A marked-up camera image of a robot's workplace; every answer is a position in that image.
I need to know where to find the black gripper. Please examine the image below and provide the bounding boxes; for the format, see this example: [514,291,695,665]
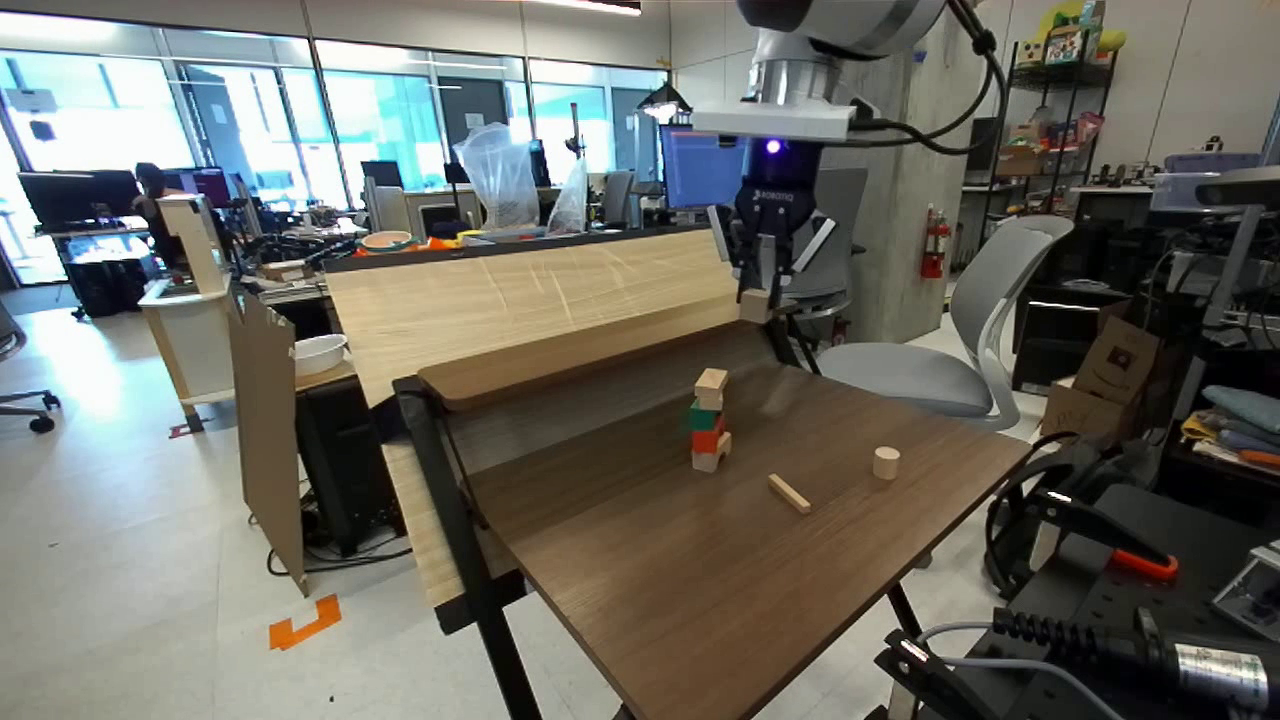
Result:
[716,135,838,326]

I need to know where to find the natural wooden rectangular block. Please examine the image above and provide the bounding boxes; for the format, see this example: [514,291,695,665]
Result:
[688,364,735,416]

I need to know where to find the flat wooden stick block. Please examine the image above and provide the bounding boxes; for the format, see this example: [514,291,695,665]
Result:
[764,468,815,520]

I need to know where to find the monitor with blue screen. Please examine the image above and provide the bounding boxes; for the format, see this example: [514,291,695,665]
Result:
[661,124,760,217]

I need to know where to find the white office chair grey seat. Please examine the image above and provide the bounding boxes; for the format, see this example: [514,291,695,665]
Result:
[810,214,1079,431]

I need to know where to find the red fire extinguisher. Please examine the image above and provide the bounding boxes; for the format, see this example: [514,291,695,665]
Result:
[915,210,960,285]

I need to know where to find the black desk lamp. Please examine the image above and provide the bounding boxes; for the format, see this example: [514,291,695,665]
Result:
[635,75,695,129]

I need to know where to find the brown wooden desk shelf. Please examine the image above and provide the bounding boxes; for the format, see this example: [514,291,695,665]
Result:
[415,291,778,414]

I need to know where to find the light wooden back panel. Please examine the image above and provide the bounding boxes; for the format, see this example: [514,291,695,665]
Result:
[321,227,745,617]

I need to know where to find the clear plastic bag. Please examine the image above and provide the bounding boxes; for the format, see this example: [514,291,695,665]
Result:
[450,120,543,235]

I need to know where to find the black shelving rack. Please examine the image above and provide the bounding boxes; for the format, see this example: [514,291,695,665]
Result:
[998,0,1133,223]

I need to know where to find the small brown cardboard box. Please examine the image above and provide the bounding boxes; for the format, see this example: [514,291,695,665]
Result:
[1041,311,1168,456]

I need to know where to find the brown cardboard sheet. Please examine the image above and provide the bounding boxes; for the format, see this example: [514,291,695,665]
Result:
[224,288,311,598]

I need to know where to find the black computer monitor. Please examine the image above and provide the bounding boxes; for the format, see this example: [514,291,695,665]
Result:
[16,168,143,235]

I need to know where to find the black office chair base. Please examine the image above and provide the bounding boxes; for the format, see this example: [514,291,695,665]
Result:
[0,304,65,438]

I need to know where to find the silver wrist camera bar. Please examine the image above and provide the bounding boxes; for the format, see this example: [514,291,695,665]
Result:
[688,106,858,145]

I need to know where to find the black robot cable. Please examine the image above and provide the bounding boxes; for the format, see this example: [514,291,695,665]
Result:
[852,0,1013,157]

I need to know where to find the black metal desk frame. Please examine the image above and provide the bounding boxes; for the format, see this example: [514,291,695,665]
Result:
[389,375,935,720]

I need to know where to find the black clamp orange handle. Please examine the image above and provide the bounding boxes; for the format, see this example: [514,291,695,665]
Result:
[1036,485,1182,590]

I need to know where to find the black ribbed tool handle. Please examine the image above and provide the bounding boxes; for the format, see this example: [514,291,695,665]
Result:
[990,604,1280,718]

